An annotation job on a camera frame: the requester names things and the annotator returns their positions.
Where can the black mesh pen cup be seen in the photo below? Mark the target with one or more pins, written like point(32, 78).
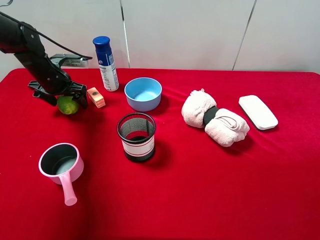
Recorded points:
point(137, 133)

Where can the light blue bowl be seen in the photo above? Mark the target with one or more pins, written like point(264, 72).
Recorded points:
point(143, 94)

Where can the green lime fruit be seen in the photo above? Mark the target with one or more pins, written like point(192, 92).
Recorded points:
point(67, 105)

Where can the blue white spray can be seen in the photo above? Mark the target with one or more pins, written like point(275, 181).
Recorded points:
point(106, 63)

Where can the orange layered cake block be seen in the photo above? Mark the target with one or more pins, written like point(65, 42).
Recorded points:
point(96, 97)

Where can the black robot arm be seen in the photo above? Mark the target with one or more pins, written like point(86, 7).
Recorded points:
point(23, 41)

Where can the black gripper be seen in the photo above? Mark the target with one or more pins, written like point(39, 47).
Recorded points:
point(51, 81)

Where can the white whiteboard eraser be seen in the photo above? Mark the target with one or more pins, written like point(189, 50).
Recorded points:
point(258, 112)

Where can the pink saucepan with handle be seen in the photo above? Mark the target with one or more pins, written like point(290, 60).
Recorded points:
point(62, 164)

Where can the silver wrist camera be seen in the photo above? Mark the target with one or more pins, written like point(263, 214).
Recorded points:
point(69, 60)

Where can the rolled beige towel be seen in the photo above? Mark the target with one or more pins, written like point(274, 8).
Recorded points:
point(222, 125)

